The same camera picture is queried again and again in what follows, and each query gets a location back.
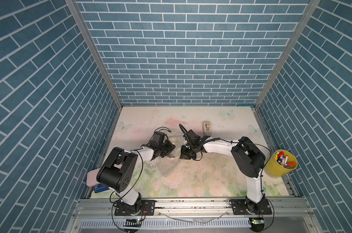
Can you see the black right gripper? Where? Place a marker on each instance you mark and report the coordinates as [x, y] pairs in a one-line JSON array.
[[183, 155]]

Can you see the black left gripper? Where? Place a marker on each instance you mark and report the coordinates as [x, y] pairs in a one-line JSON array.
[[170, 147]]

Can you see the clear bubble wrap sheet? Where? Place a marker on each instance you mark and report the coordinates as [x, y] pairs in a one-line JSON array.
[[166, 165]]

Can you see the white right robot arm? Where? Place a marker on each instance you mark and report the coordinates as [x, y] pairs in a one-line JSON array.
[[249, 159]]

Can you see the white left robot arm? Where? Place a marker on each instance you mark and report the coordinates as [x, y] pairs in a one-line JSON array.
[[117, 170]]

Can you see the grey tape dispenser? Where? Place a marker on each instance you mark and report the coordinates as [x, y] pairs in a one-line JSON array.
[[207, 130]]

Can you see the blue box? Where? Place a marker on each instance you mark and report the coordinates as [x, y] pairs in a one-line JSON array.
[[100, 188]]

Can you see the yellow pen bucket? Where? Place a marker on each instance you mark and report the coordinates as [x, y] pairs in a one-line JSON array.
[[280, 163]]

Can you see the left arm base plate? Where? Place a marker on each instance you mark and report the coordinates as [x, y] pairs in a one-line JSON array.
[[144, 207]]

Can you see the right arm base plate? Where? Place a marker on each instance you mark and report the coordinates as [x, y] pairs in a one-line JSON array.
[[248, 207]]

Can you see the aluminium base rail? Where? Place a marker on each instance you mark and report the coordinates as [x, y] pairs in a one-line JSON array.
[[195, 215]]

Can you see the aluminium corner post left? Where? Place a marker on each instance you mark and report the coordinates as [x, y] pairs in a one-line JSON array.
[[78, 18]]

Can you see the aluminium corner post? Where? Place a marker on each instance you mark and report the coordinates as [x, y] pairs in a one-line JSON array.
[[308, 12], [78, 18]]

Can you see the aluminium corner post right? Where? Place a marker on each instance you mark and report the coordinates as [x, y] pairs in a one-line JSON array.
[[308, 12]]

